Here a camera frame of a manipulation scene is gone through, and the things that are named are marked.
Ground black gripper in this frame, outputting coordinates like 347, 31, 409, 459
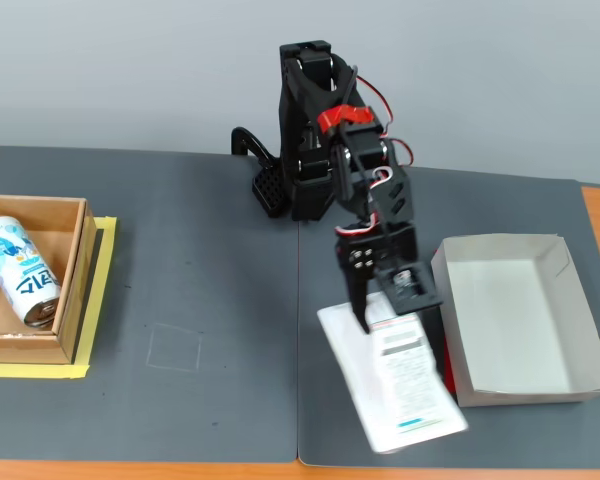
334, 223, 421, 336

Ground white packaged sandwich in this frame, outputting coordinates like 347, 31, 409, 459
316, 291, 471, 456

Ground gray paper tray box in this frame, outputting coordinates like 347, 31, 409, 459
430, 232, 600, 409

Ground brown cardboard box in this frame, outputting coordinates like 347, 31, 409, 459
0, 193, 99, 367

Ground dark gray table mat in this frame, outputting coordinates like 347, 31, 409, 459
296, 162, 600, 470
0, 145, 302, 464

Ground red paper sheet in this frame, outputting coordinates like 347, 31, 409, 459
441, 333, 461, 397

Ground red tape strip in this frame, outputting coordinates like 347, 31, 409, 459
316, 104, 375, 137

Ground black table clamp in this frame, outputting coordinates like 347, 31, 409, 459
230, 126, 281, 174

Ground white blue drink can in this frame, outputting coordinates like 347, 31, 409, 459
0, 215, 63, 329

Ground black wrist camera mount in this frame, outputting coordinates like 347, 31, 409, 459
375, 258, 445, 318

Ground black camera cable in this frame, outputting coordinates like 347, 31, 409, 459
337, 63, 389, 241

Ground red white black servo wires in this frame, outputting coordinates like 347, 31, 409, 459
334, 74, 415, 237

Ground yellow masking tape frame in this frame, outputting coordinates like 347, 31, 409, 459
0, 215, 119, 380

